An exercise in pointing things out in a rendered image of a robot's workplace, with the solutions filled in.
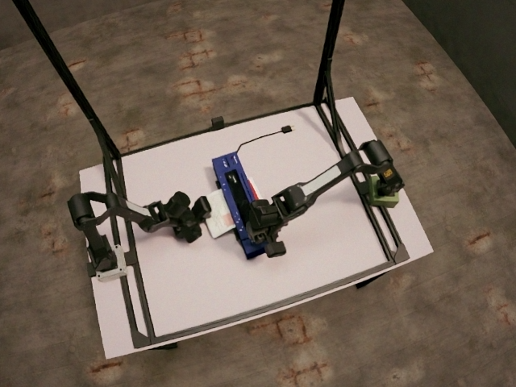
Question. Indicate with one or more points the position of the white printed sheet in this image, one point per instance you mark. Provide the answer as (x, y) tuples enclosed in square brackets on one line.
[(221, 220)]

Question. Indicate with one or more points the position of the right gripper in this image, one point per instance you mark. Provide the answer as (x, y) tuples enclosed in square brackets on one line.
[(200, 210)]

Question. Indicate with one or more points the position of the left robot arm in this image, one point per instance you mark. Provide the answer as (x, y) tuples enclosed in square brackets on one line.
[(304, 194)]

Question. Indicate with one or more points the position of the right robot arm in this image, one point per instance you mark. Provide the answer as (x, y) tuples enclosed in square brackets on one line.
[(146, 217)]

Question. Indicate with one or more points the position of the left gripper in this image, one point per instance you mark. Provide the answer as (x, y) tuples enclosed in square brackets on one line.
[(273, 248)]

